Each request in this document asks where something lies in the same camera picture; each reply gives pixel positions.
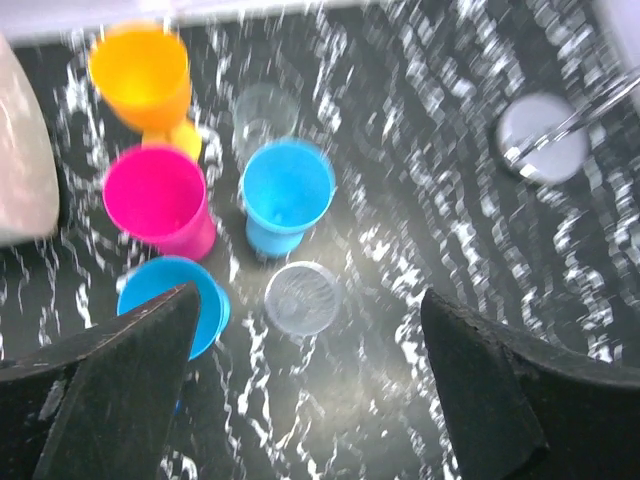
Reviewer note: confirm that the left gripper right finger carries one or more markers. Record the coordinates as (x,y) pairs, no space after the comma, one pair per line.
(517,407)

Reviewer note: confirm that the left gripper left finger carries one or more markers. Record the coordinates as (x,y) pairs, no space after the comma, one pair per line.
(99,404)

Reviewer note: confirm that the blue wine glass front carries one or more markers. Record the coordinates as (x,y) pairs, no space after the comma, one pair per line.
(162,273)

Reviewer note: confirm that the blue wine glass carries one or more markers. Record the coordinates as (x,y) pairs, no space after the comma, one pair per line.
(287,186)
(162,273)

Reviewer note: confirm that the pink plastic wine glass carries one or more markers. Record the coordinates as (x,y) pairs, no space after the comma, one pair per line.
(158,196)

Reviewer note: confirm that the clear glass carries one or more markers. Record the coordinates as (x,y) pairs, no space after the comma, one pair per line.
(262,113)
(303,298)

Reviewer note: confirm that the yellow plastic wine glass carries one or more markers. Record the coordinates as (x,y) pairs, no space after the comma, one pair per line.
(142,71)

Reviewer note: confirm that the white cylindrical container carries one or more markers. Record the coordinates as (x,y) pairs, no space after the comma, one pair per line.
(30,198)

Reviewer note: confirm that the silver wire glass rack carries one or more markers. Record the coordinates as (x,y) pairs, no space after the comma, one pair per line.
(543,139)

